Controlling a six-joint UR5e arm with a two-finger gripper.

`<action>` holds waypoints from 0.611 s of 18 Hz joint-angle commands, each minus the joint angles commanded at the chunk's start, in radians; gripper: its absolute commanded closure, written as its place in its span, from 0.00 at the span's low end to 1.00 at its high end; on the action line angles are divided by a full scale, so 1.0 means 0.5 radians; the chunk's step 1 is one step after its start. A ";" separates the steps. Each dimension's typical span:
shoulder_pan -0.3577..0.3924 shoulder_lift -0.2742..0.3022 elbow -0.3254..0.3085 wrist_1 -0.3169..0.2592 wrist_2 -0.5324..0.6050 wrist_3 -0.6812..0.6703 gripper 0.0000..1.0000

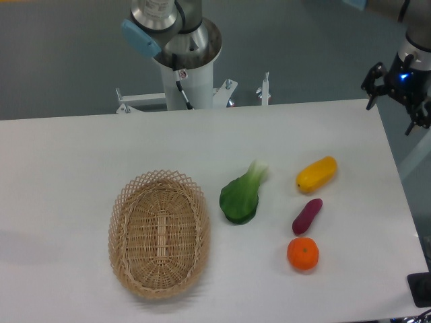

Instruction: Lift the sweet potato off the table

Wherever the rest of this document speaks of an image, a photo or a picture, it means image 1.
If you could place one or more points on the orange tangerine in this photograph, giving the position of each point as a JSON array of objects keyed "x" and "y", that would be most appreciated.
[{"x": 303, "y": 253}]

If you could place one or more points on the yellow mango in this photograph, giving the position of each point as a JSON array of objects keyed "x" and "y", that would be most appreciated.
[{"x": 316, "y": 175}]

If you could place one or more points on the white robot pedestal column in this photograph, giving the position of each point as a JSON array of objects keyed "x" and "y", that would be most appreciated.
[{"x": 197, "y": 85}]

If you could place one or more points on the green bok choy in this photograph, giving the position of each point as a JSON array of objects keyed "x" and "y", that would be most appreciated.
[{"x": 239, "y": 199}]

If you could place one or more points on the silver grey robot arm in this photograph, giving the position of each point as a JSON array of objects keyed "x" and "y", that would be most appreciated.
[{"x": 184, "y": 44}]

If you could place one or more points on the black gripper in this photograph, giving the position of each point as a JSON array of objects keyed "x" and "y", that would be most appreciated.
[{"x": 406, "y": 86}]

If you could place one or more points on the oval woven wicker basket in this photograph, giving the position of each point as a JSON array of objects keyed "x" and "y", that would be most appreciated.
[{"x": 159, "y": 234}]

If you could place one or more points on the black device at table edge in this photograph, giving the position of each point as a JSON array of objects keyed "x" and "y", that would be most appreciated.
[{"x": 419, "y": 285}]

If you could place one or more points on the purple sweet potato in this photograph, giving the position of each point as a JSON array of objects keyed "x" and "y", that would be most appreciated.
[{"x": 307, "y": 215}]

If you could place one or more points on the white metal mounting frame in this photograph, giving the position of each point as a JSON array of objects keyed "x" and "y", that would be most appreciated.
[{"x": 222, "y": 97}]

